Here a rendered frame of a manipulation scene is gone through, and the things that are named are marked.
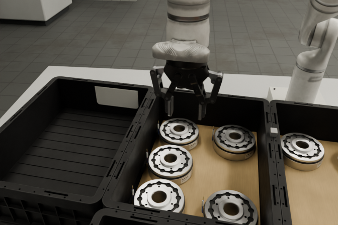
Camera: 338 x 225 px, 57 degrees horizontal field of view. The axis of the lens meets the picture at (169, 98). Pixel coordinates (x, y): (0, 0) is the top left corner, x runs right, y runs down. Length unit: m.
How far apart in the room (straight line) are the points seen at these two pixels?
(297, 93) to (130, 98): 0.55
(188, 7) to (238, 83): 0.88
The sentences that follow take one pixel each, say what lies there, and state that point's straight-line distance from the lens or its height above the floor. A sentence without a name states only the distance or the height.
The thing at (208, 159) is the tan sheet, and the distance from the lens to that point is 0.77.
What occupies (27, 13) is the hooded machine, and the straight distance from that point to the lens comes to 4.29.
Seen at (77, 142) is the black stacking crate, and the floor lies 0.83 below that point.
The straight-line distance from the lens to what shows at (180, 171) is 0.70.
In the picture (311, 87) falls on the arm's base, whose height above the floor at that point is 0.85.
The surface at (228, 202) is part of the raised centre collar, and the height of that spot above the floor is 0.87.
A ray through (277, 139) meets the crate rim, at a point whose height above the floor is 0.93.
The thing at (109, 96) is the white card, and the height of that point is 0.89.
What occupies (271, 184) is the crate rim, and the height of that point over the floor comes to 0.93.
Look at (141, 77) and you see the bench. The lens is 1.37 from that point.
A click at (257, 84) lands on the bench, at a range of 1.36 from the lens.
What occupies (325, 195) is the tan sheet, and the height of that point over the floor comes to 0.83.
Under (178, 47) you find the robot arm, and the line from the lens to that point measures 0.49.
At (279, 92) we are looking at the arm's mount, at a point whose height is 0.75.
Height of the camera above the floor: 1.37
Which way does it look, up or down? 33 degrees down
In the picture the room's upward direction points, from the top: straight up
